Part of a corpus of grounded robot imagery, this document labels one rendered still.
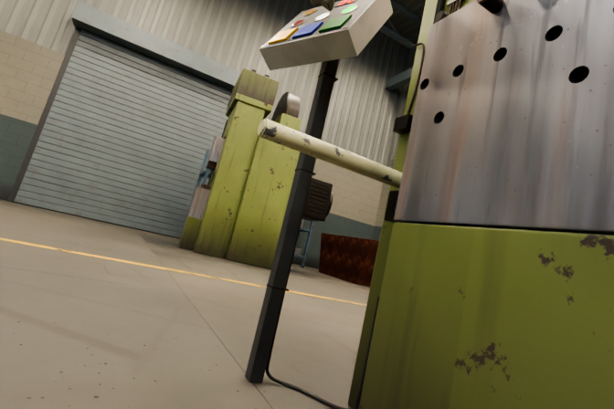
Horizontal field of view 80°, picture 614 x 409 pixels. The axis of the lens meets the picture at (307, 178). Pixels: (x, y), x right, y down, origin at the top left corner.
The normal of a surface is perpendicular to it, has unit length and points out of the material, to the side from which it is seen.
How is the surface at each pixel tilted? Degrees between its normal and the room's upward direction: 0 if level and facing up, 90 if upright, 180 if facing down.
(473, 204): 90
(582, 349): 90
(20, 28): 90
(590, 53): 90
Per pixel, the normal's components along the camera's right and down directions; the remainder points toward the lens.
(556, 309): -0.86, -0.29
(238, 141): 0.35, -0.10
